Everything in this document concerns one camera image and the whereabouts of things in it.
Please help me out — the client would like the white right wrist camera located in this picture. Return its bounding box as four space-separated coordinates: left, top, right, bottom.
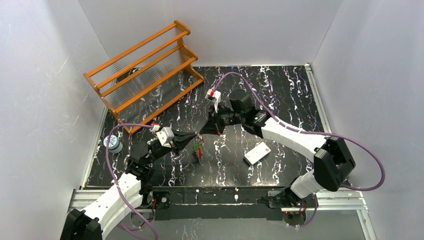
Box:
205 88 221 113

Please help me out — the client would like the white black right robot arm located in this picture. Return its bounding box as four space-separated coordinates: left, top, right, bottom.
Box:
200 89 356 204

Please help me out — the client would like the orange wooden shelf rack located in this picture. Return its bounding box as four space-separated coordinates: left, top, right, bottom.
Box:
84 20 204 124

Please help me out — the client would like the metal key organizer ring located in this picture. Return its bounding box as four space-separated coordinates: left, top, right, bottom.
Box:
193 133 206 165

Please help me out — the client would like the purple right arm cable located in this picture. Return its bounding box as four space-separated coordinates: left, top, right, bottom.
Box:
211 71 386 229

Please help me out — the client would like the aluminium front rail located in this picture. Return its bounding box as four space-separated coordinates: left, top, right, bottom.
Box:
67 187 369 213

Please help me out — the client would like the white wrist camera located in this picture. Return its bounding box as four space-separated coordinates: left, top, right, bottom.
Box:
205 88 221 113
155 127 175 148

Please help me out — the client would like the white blue tape roll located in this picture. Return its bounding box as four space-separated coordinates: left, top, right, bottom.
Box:
103 135 123 154

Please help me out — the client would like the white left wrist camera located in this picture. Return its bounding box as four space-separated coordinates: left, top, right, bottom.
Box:
155 127 175 148

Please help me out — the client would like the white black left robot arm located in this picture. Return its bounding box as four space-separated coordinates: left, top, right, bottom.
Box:
60 127 198 240

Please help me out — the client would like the white card box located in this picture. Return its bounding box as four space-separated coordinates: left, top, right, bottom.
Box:
243 142 271 166

